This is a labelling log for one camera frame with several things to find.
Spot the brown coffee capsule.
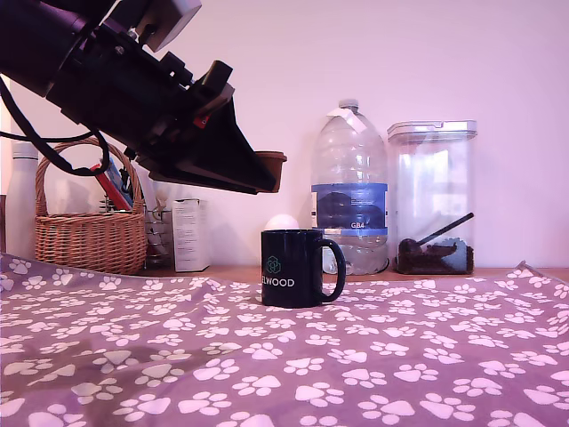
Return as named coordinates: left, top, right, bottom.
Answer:
left=255, top=150, right=288, bottom=180

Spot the white carton box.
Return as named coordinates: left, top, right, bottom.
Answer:
left=172, top=197, right=212, bottom=273

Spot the blue packet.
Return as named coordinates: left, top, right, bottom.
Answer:
left=106, top=155, right=135, bottom=210

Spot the red packet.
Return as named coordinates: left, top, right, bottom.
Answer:
left=90, top=164, right=133, bottom=212

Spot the large clear water bottle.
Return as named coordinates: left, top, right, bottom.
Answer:
left=310, top=98, right=390, bottom=277

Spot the dark mug with white lettering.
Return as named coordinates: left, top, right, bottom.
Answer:
left=260, top=229, right=348, bottom=309

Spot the white bottle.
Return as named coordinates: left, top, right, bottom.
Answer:
left=4, top=141, right=40, bottom=258

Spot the paw print tablecloth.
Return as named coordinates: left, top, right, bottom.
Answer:
left=0, top=252, right=569, bottom=427

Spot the clear storage jar with lid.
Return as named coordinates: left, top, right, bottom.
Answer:
left=386, top=119, right=479, bottom=275

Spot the black scoop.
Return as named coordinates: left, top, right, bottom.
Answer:
left=397, top=212, right=475, bottom=269

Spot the wire rack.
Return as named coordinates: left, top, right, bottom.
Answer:
left=143, top=195, right=175, bottom=269

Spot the small white round camera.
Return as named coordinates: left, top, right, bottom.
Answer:
left=264, top=213, right=300, bottom=232

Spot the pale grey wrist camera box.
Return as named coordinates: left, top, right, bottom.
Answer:
left=100, top=0, right=204, bottom=53

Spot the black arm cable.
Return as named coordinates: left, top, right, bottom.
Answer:
left=0, top=74, right=111, bottom=177

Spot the wicker basket with handle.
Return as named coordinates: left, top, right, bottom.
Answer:
left=34, top=137, right=148, bottom=277

